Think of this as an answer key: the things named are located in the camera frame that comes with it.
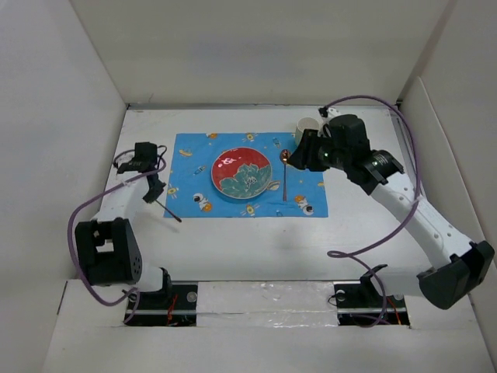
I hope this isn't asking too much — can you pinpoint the copper spoon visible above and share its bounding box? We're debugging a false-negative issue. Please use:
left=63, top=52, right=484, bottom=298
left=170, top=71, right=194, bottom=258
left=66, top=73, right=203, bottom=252
left=280, top=149, right=291, bottom=202

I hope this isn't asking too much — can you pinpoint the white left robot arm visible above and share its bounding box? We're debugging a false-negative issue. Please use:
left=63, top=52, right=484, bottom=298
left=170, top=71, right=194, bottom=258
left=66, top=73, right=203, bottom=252
left=68, top=142, right=173, bottom=309

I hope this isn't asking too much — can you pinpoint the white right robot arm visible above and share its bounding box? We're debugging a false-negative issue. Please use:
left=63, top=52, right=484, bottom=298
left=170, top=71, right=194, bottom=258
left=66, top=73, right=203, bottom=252
left=288, top=114, right=495, bottom=310

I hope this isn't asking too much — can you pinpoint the copper fork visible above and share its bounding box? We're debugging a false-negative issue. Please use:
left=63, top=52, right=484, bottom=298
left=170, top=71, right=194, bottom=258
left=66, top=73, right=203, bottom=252
left=154, top=200, right=182, bottom=223

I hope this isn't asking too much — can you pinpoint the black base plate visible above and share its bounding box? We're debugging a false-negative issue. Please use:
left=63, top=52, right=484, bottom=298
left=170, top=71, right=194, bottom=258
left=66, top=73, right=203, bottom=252
left=123, top=281, right=198, bottom=327
left=328, top=271, right=410, bottom=327

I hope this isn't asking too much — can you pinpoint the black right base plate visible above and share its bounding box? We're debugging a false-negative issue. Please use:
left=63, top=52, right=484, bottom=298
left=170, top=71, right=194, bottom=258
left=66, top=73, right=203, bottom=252
left=328, top=271, right=410, bottom=327

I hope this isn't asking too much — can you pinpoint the red and teal plate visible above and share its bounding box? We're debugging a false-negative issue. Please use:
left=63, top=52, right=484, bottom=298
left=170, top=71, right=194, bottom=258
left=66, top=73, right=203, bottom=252
left=210, top=147, right=273, bottom=200

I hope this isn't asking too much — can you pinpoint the blue space-print cloth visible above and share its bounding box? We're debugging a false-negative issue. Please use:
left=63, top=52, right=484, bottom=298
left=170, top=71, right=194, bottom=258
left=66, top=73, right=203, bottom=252
left=165, top=132, right=328, bottom=218

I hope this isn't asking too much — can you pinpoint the pale yellow mug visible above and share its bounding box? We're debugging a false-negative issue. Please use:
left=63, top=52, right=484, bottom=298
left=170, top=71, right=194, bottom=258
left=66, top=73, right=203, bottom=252
left=293, top=117, right=321, bottom=147

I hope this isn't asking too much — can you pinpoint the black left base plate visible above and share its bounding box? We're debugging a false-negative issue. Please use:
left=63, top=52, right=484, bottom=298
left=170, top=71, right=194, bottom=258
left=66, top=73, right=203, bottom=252
left=123, top=281, right=198, bottom=327

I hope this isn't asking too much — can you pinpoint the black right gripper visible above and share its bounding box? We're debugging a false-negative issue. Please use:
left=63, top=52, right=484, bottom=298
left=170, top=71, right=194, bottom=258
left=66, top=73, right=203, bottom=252
left=286, top=129, right=349, bottom=172

